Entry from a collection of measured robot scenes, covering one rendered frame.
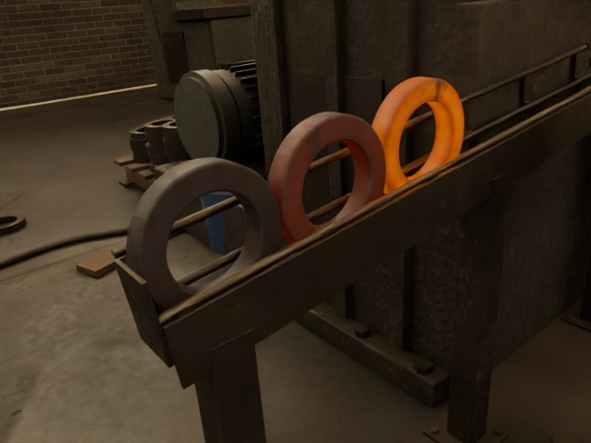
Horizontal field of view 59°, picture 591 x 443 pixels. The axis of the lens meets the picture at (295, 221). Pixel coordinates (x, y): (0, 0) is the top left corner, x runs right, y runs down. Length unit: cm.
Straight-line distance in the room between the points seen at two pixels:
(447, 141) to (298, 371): 80
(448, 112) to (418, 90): 9
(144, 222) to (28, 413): 105
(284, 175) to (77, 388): 106
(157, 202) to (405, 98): 38
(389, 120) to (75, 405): 109
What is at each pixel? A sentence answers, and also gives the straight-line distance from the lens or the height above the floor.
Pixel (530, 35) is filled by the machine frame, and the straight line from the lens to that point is 117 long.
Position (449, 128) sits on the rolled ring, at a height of 70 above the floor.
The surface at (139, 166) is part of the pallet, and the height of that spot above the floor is 14.
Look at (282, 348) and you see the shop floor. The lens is 150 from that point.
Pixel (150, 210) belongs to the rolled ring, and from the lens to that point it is 53.
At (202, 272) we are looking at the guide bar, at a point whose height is 60.
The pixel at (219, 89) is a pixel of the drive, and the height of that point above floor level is 62.
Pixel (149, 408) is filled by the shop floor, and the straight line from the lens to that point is 140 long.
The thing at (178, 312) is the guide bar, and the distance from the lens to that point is 56.
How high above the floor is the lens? 90
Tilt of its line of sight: 23 degrees down
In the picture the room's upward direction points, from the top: 4 degrees counter-clockwise
